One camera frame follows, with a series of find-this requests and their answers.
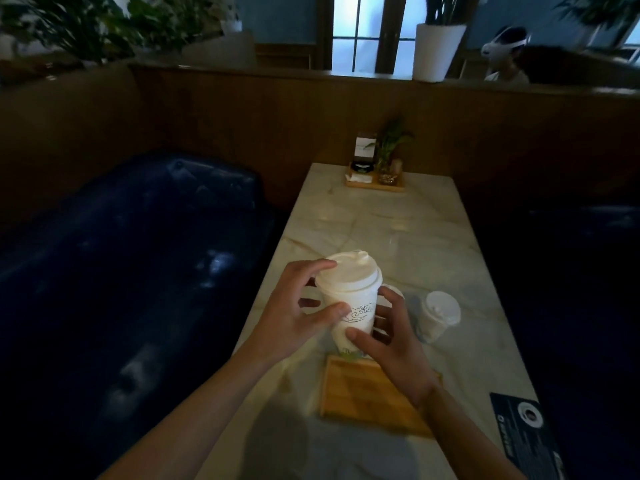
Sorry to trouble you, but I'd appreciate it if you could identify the person's left hand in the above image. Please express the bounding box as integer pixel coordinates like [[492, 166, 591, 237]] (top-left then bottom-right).
[[248, 259, 352, 366]]

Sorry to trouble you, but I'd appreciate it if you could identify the person's right hand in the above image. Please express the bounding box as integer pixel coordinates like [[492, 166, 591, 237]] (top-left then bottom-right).
[[345, 286, 442, 410]]

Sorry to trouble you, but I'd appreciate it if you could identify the large white lidded cup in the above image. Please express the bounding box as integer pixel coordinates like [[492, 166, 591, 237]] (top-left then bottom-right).
[[314, 251, 384, 356]]

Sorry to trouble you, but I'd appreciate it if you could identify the person's right forearm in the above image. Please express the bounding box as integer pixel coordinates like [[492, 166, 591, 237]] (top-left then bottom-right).
[[419, 385, 527, 480]]

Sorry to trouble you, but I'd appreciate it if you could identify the person's left forearm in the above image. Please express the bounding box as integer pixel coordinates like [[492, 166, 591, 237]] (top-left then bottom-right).
[[99, 342, 273, 480]]

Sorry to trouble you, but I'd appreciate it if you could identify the wooden serving tray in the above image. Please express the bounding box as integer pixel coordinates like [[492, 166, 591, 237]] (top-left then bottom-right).
[[319, 355, 444, 439]]

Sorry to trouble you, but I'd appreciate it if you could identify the small white lidded cup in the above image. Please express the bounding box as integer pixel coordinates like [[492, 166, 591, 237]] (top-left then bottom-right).
[[416, 291, 462, 344]]

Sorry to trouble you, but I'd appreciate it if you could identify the small wooden condiment tray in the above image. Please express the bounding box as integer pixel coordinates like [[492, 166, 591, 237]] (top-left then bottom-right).
[[344, 164, 406, 192]]

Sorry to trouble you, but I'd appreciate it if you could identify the upright table sign card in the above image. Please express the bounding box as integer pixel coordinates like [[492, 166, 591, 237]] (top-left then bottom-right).
[[354, 135, 377, 163]]

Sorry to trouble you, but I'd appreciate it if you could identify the small green table plant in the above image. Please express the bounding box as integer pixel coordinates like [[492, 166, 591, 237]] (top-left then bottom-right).
[[364, 119, 415, 186]]

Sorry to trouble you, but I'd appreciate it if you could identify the dark blue sofa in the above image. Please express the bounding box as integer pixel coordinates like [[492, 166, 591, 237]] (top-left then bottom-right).
[[474, 204, 640, 480], [0, 152, 277, 480]]

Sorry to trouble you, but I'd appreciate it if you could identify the black printed card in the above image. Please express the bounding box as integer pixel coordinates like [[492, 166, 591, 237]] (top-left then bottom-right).
[[489, 392, 569, 480]]

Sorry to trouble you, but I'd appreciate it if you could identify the wooden booth partition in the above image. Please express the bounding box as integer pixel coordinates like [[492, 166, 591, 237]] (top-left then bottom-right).
[[0, 59, 640, 235]]

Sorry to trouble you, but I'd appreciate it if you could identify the wooden framed glass door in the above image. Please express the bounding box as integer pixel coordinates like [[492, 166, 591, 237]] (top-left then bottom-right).
[[316, 0, 432, 76]]

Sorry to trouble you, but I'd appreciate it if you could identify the tall white planter pot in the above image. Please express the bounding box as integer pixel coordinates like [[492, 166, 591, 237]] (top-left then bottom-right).
[[412, 23, 467, 84]]

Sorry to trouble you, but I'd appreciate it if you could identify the white headset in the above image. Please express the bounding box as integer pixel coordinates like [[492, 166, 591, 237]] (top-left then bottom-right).
[[480, 37, 530, 59]]

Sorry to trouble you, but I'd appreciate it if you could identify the green plant in tall planter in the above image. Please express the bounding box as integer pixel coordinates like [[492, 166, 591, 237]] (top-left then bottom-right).
[[424, 0, 482, 26]]

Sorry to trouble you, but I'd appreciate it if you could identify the large leafy green plant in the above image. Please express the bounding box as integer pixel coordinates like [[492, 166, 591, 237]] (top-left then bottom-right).
[[0, 0, 237, 66]]

